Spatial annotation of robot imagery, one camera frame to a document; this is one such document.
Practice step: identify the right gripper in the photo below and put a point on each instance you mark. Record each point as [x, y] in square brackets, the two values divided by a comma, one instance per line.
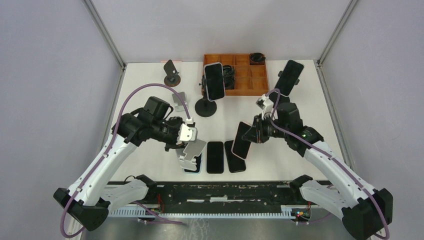
[256, 134]

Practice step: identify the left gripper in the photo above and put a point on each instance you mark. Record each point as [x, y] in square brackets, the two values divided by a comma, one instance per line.
[174, 145]

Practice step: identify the white folding phone stand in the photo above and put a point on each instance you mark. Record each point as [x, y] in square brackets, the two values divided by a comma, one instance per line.
[180, 100]

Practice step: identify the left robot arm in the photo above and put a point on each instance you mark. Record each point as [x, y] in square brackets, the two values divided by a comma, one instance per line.
[131, 129]

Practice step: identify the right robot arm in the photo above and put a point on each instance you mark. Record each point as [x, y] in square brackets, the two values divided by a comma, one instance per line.
[363, 210]

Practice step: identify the blue case phone on table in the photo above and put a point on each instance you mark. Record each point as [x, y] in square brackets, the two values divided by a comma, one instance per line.
[198, 161]

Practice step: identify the black round phone stand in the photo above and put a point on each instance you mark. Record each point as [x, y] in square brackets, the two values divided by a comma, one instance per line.
[203, 107]

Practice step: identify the brown base phone stand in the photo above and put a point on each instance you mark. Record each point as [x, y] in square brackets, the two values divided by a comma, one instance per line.
[172, 78]

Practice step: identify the orange compartment tray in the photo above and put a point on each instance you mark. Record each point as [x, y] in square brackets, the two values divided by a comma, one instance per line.
[250, 80]

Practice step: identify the black round object in tray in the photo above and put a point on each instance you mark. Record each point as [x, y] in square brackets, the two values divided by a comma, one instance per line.
[257, 59]

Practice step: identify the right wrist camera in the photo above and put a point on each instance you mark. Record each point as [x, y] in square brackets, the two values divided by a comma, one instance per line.
[266, 105]

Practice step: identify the aluminium frame rail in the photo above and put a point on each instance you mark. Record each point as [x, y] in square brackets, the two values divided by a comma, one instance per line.
[138, 190]

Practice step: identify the white slotted cable duct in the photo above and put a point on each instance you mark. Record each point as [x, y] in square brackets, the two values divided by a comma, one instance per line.
[135, 211]

